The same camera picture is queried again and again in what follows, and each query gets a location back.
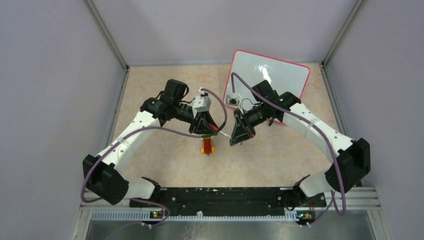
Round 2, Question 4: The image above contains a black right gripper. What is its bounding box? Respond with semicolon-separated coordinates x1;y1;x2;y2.
229;102;268;146

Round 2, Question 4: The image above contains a red and white marker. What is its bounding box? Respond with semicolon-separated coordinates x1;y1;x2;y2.
210;124;231;139

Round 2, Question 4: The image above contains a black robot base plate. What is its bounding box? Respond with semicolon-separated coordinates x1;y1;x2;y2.
149;187;327;217

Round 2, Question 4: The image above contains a white cable duct strip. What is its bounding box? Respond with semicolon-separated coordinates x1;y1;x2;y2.
91;210;299;222

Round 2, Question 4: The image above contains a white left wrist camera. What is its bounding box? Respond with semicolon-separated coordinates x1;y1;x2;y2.
192;93;211;116

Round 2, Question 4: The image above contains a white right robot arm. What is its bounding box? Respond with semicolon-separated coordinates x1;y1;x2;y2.
229;80;371;215

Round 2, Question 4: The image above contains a pink framed whiteboard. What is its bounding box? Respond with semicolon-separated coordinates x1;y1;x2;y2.
223;49;311;129

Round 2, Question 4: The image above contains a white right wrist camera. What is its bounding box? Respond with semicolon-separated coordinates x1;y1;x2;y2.
225;94;241;108

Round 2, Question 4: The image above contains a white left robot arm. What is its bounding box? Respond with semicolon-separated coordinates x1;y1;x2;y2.
80;79;226;207

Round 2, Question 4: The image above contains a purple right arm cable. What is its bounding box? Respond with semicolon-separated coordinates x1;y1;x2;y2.
230;72;348;228

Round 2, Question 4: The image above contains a red toy brick car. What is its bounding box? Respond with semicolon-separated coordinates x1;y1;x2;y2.
200;137;215;156

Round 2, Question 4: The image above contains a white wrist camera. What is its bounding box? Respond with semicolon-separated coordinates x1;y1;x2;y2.
225;94;241;108
192;93;211;116

